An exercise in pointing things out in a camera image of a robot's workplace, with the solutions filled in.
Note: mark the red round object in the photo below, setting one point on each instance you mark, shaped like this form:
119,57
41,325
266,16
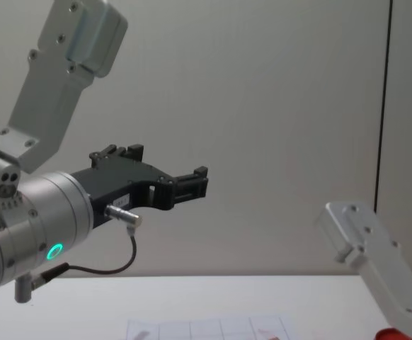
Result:
391,334

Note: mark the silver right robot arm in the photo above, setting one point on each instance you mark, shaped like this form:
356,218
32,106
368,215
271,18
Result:
379,255

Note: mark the white paper sheet with grid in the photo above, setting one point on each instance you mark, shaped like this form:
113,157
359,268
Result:
206,329

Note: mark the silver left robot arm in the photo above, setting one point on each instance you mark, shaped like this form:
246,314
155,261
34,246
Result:
39,212

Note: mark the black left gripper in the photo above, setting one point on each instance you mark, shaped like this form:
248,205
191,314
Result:
121,184

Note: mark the white table cloth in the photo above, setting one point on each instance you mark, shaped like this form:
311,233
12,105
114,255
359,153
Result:
192,295

